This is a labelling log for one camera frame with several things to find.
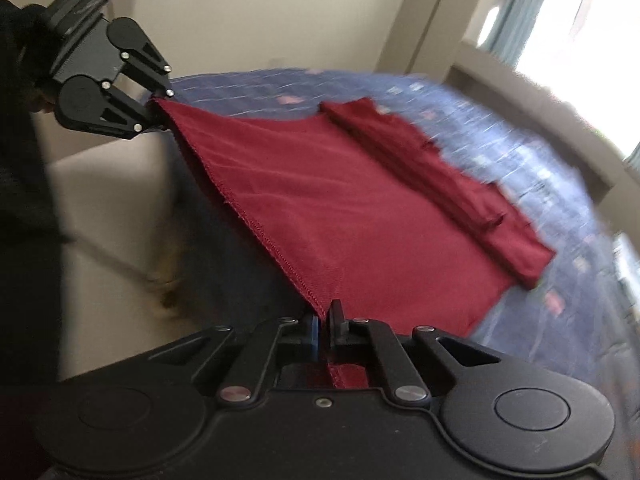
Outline red knit garment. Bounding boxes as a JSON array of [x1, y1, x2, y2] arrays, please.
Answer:
[[150, 96, 558, 391]]

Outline beige window ledge cabinet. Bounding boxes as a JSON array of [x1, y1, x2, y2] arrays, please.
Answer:
[[447, 41, 639, 206]]

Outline blue-grey left curtain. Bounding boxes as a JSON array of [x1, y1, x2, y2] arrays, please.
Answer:
[[483, 0, 544, 67]]

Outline bright window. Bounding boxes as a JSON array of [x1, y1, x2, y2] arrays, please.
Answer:
[[515, 0, 639, 159]]

